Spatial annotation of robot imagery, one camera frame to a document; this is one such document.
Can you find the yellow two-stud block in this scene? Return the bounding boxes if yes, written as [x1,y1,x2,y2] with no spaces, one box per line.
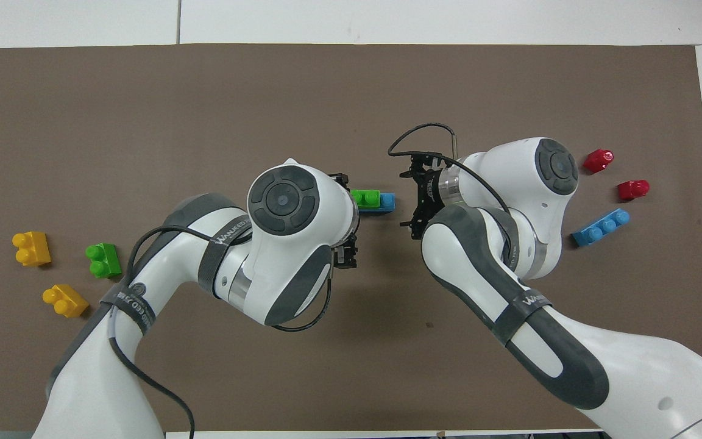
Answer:
[43,284,90,318]
[12,231,52,267]

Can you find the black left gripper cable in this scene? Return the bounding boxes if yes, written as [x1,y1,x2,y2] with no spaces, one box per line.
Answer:
[107,226,335,439]

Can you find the red one-stud block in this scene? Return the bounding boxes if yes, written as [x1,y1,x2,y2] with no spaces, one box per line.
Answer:
[583,149,614,175]
[617,180,651,202]

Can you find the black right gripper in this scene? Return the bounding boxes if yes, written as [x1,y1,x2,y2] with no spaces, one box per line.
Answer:
[328,154,449,269]

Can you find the blue three-stud block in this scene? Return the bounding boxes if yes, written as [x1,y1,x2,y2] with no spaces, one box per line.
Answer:
[572,209,631,248]
[358,193,396,213]

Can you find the brown table mat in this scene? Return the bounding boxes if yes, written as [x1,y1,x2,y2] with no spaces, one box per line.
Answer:
[0,44,702,434]

